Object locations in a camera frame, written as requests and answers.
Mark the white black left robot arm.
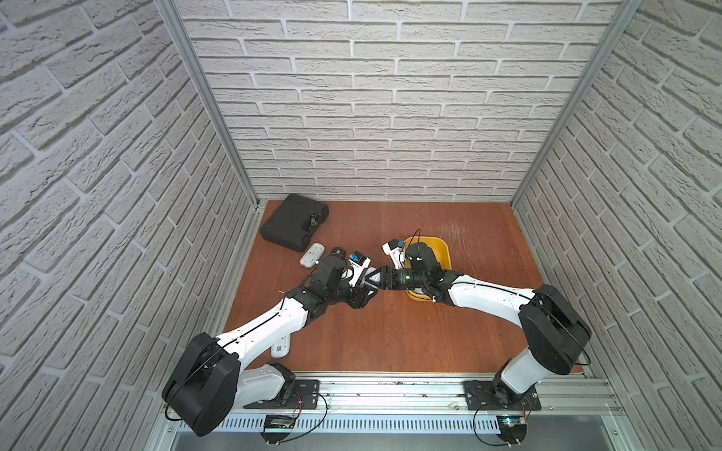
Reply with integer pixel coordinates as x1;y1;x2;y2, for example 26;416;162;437
162;253;381;437

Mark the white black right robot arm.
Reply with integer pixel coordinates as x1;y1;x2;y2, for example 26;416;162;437
365;242;592;405

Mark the yellow plastic storage box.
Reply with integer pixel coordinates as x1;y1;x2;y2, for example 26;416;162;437
403;236;452;303

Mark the white mouse near case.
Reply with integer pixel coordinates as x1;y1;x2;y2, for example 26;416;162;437
299;242;325;269

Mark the white mouse front left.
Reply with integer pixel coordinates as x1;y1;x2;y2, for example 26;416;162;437
270;334;291;359

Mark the black carrying case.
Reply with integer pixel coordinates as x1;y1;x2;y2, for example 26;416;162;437
261;194;329;253

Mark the left controller board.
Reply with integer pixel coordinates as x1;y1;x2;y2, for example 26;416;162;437
261;415;296;445

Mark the controller board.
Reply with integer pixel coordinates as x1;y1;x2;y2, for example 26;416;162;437
261;415;296;445
496;416;528;446

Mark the right controller board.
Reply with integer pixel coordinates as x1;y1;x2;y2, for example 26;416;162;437
496;416;528;446

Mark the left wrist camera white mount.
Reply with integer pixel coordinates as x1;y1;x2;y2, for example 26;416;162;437
349;251;370;279

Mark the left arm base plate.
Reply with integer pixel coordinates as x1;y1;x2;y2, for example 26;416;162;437
244;379;320;411

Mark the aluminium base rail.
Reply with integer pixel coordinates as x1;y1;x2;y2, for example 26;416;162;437
209;372;622;437

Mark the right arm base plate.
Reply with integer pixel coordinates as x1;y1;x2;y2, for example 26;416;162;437
462;380;542;412

